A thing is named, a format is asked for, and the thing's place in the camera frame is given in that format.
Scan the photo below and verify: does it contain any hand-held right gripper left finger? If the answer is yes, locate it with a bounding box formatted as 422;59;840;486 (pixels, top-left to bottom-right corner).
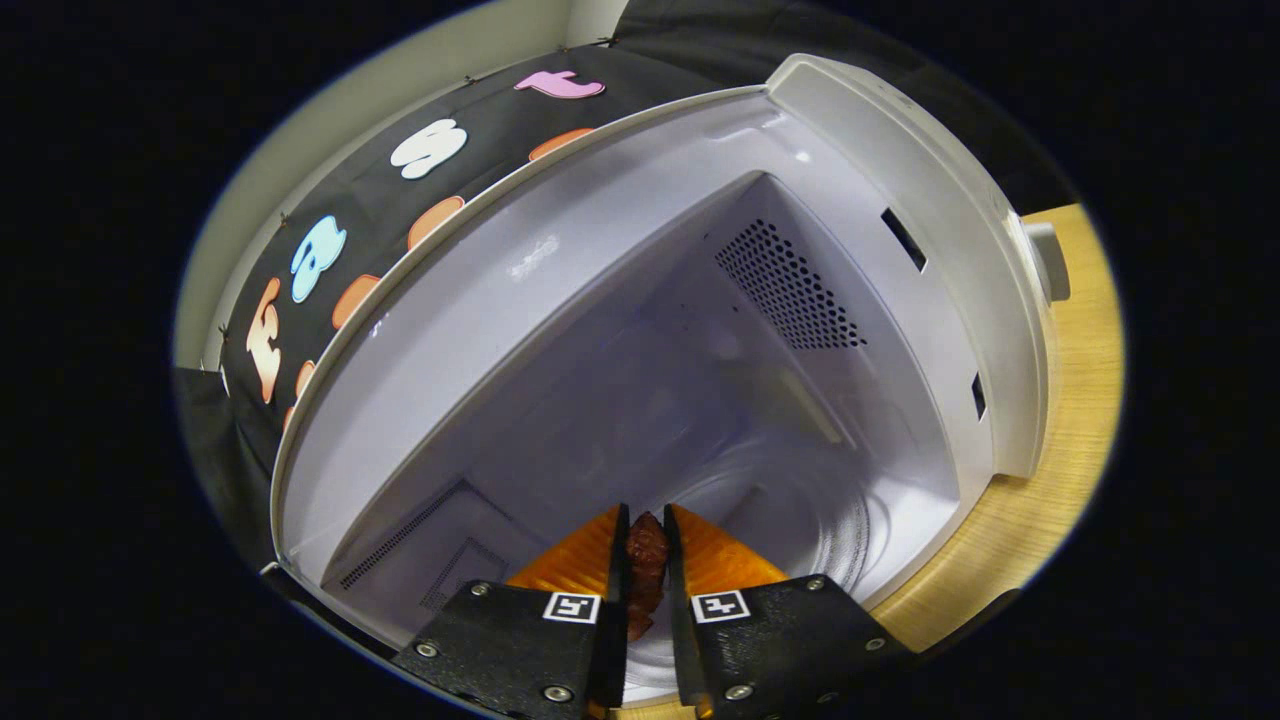
392;503;632;720

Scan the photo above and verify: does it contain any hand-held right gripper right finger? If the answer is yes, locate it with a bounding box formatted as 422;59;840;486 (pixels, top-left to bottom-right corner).
663;503;916;720

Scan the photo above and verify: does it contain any dark red meat piece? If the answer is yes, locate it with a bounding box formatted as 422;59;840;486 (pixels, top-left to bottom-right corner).
625;510;669;643

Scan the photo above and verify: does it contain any white microwave oven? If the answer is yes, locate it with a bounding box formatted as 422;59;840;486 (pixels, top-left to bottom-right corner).
270;53;1071;706

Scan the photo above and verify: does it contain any glass turntable plate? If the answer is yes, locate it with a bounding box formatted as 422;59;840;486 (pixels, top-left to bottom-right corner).
640;440;896;701

